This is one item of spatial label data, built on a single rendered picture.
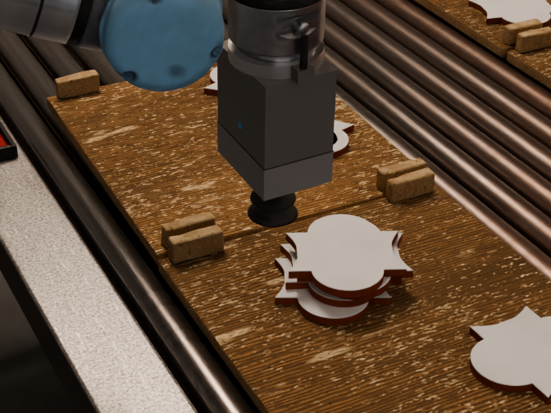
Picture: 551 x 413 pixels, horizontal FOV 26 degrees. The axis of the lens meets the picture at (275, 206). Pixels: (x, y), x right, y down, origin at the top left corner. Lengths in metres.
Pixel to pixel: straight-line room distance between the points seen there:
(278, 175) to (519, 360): 0.33
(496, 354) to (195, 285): 0.31
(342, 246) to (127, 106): 0.47
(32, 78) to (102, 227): 0.41
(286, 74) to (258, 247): 0.41
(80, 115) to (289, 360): 0.56
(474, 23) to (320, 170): 0.90
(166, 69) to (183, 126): 0.80
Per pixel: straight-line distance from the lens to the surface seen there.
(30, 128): 1.58
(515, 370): 1.13
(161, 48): 0.72
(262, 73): 0.91
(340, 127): 1.50
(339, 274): 1.18
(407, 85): 1.67
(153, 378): 1.15
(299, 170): 0.95
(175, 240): 1.26
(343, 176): 1.41
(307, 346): 1.15
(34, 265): 1.32
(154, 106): 1.58
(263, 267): 1.26
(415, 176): 1.37
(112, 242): 1.34
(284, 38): 0.89
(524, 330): 1.18
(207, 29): 0.72
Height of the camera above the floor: 1.66
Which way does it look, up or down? 32 degrees down
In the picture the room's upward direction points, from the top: straight up
